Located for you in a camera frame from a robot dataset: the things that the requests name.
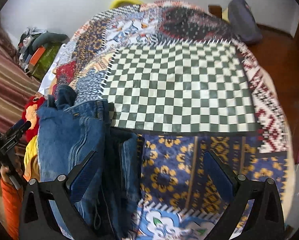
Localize blue denim jeans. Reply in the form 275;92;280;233
37;85;140;239

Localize yellow pillow at bed head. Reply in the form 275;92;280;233
109;0;142;9

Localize grey blue bag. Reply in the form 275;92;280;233
228;0;262;44

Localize person's left hand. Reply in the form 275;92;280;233
0;154;24;185

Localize striped brown curtain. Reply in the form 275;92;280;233
0;22;40;133

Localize white cloth on bed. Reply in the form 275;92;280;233
38;44;66;96

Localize patchwork patterned bedspread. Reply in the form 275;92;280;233
56;1;293;239

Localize pile of clothes and boxes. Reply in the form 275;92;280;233
18;27;69;81

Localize red plush toy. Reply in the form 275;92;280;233
22;96;45;142

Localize yellow and tan fleece blanket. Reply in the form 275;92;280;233
24;136;40;181

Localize orange left sleeve forearm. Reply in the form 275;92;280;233
0;179;23;239

